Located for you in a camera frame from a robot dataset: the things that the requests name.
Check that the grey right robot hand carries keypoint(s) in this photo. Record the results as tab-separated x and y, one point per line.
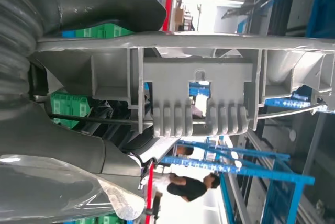
52	146

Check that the green plastic crate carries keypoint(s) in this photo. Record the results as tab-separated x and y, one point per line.
104	31
68	106

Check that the person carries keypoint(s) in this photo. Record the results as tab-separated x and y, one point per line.
188	187
187	151

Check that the blue metal shelf rack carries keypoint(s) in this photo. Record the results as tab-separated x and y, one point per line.
235	168

